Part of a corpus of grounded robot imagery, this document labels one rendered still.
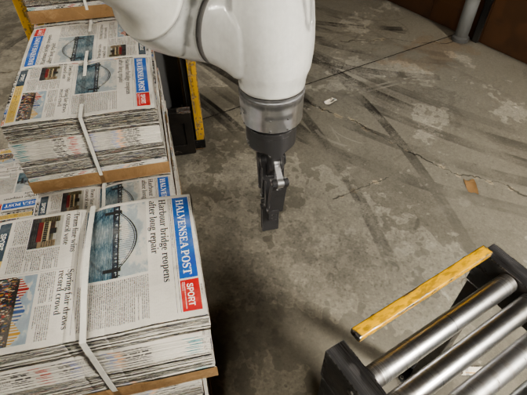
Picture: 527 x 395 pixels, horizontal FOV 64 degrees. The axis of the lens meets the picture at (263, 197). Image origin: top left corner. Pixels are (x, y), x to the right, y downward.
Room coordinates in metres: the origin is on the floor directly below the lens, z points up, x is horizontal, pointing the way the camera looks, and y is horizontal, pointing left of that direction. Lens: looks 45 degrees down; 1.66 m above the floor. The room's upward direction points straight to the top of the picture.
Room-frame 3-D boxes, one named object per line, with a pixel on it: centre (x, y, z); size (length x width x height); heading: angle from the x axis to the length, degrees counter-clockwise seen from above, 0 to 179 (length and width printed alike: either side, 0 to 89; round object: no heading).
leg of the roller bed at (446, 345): (0.65, -0.59, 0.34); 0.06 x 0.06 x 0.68; 32
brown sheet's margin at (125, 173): (1.01, 0.49, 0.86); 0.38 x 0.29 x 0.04; 104
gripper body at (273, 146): (0.51, -0.01, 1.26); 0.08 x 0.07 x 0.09; 14
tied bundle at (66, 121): (1.02, 0.49, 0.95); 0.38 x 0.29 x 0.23; 104
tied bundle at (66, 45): (1.30, 0.56, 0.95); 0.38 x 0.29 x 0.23; 103
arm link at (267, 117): (0.51, -0.01, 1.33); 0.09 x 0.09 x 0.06
